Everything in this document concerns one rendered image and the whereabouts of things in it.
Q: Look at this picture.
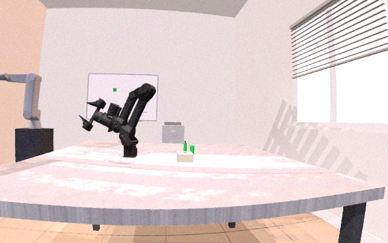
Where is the tan block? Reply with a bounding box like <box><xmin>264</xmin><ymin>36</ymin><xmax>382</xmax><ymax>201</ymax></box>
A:
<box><xmin>176</xmin><ymin>152</ymin><xmax>193</xmax><ymax>162</ymax></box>

